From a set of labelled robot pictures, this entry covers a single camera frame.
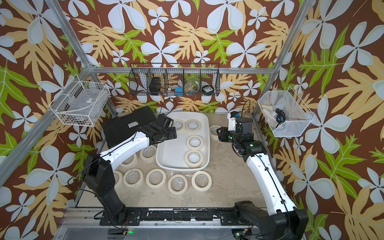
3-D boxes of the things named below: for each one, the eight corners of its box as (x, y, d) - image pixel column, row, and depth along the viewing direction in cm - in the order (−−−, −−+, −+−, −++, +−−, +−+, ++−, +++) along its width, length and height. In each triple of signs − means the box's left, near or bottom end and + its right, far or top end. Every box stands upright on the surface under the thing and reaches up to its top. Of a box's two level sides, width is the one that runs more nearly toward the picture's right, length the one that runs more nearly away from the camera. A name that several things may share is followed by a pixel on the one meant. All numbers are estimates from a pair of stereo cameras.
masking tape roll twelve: (191, 191, 84) (191, 189, 82) (191, 172, 91) (191, 170, 88) (211, 191, 84) (212, 189, 82) (210, 172, 91) (210, 170, 88)
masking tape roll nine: (167, 194, 83) (166, 193, 80) (169, 176, 89) (168, 174, 87) (187, 194, 83) (187, 193, 80) (187, 176, 89) (187, 174, 87)
